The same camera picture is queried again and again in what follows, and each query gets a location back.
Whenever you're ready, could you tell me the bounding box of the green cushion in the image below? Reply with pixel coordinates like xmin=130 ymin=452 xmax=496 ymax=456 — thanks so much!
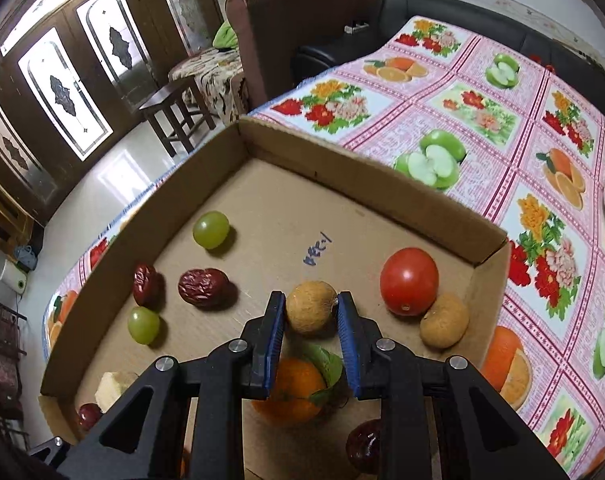
xmin=212 ymin=21 xmax=238 ymax=51

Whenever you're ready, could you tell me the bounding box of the wooden glass panel door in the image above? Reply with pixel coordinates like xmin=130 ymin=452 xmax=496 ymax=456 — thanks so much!
xmin=0 ymin=0 xmax=222 ymax=224

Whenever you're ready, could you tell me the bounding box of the dark red grape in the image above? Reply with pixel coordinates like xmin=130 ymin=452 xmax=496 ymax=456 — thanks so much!
xmin=78 ymin=403 xmax=103 ymax=431

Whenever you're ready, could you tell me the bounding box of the red tomato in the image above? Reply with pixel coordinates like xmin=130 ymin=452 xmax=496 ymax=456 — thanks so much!
xmin=380 ymin=247 xmax=439 ymax=316

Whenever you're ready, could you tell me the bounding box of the small dark wooden stool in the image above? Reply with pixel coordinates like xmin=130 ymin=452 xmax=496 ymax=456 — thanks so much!
xmin=138 ymin=76 xmax=216 ymax=157

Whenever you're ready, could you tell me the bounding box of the brown kiwi fruit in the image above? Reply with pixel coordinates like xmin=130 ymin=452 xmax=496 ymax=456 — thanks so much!
xmin=420 ymin=292 xmax=470 ymax=349
xmin=286 ymin=281 xmax=337 ymax=335

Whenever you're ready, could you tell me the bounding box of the maroon armchair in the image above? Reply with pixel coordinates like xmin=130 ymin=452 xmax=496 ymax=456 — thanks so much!
xmin=225 ymin=0 xmax=377 ymax=108

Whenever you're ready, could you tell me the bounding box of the black leather sofa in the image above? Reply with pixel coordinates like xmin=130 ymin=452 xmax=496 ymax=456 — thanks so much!
xmin=289 ymin=0 xmax=605 ymax=116

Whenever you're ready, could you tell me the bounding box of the floral fruit print tablecloth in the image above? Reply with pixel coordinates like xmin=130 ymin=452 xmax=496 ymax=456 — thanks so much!
xmin=43 ymin=16 xmax=605 ymax=479

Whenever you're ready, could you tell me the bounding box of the green grape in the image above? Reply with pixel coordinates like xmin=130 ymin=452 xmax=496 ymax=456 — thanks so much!
xmin=193 ymin=210 xmax=230 ymax=250
xmin=128 ymin=307 xmax=160 ymax=346

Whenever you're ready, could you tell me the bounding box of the mandarin with green leaf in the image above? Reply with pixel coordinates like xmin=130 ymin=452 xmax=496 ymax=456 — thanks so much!
xmin=252 ymin=341 xmax=344 ymax=428

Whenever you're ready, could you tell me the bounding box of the shallow cardboard tray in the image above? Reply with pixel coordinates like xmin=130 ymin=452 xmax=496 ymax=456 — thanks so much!
xmin=38 ymin=115 xmax=513 ymax=480

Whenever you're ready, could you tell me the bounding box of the dried red jujube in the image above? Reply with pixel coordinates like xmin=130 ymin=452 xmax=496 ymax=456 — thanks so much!
xmin=132 ymin=263 xmax=160 ymax=308
xmin=178 ymin=268 xmax=230 ymax=309
xmin=346 ymin=418 xmax=382 ymax=474

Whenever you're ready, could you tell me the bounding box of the floral patterned seat cover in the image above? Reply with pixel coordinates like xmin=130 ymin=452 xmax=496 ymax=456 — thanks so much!
xmin=168 ymin=48 xmax=250 ymax=126

